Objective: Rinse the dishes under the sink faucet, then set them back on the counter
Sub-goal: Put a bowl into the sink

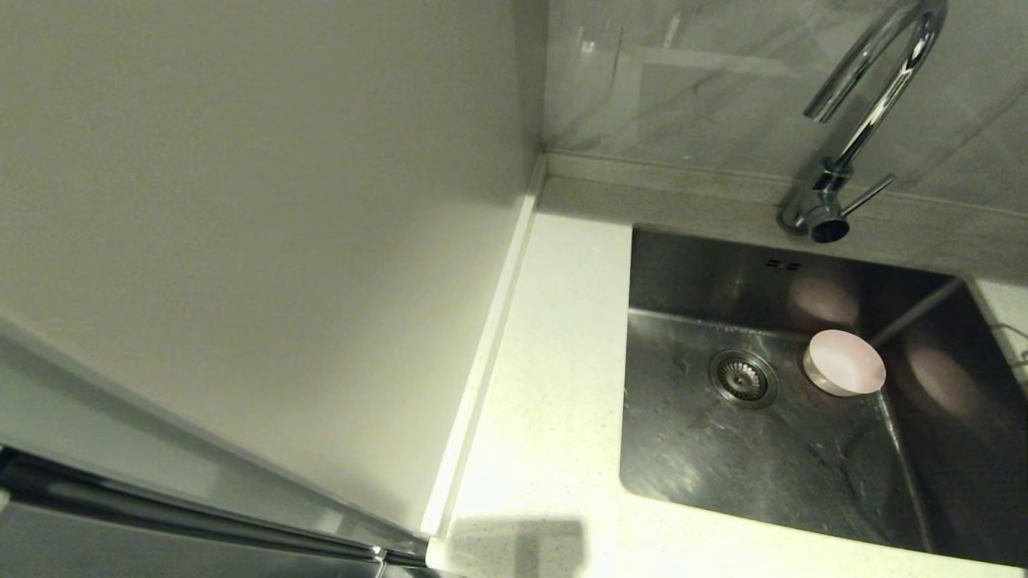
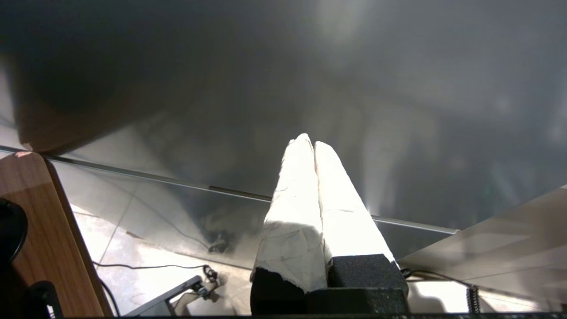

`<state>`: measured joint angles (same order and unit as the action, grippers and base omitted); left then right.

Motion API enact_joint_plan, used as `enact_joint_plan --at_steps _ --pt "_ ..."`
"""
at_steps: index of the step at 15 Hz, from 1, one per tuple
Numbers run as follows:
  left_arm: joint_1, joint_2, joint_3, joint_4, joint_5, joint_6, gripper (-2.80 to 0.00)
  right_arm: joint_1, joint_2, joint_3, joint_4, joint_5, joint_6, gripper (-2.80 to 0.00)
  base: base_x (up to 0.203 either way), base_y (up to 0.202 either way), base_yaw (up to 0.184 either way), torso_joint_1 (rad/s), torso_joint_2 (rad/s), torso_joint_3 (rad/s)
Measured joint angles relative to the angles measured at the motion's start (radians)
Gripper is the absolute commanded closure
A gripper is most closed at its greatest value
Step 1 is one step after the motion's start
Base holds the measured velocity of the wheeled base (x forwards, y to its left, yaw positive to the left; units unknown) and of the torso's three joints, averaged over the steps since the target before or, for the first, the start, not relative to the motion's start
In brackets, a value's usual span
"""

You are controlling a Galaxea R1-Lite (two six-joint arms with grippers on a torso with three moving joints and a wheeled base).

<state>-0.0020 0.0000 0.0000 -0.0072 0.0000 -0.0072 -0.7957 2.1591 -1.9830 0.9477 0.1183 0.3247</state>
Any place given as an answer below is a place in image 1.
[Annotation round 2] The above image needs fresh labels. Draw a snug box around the pink round bowl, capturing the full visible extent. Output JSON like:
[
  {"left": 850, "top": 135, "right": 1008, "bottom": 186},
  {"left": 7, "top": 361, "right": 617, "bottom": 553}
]
[{"left": 803, "top": 329, "right": 887, "bottom": 397}]

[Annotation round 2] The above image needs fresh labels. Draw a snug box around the white tall side panel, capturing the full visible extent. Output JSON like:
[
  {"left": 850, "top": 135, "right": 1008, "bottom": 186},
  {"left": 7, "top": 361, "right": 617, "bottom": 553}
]
[{"left": 0, "top": 0, "right": 549, "bottom": 537}]

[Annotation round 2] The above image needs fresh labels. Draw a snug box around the chrome gooseneck faucet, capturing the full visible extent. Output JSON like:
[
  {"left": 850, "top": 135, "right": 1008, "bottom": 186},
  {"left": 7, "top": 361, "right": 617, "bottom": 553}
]
[{"left": 777, "top": 0, "right": 949, "bottom": 244}]

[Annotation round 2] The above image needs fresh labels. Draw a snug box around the white countertop edge strip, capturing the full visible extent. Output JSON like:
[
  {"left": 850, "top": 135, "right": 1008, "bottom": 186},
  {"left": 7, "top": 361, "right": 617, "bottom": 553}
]
[{"left": 422, "top": 157, "right": 547, "bottom": 559}]

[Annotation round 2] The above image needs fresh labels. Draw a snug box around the round metal drain strainer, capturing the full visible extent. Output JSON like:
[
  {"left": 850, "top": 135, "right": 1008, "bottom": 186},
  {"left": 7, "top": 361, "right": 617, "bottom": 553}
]
[{"left": 708, "top": 349, "right": 779, "bottom": 410}]

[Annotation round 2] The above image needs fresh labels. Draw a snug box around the dark refrigerator handle bar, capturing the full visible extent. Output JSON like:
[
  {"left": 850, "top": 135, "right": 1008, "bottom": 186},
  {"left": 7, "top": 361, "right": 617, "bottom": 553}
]
[{"left": 0, "top": 446, "right": 430, "bottom": 571}]

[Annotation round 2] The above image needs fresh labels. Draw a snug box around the steel refrigerator door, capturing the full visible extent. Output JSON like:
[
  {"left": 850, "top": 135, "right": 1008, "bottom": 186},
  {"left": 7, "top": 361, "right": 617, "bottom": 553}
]
[{"left": 0, "top": 317, "right": 430, "bottom": 578}]

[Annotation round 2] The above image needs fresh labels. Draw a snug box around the stainless steel sink basin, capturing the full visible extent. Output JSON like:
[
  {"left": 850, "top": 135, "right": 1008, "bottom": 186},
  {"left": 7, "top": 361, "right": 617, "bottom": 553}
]
[{"left": 618, "top": 225, "right": 1028, "bottom": 569}]

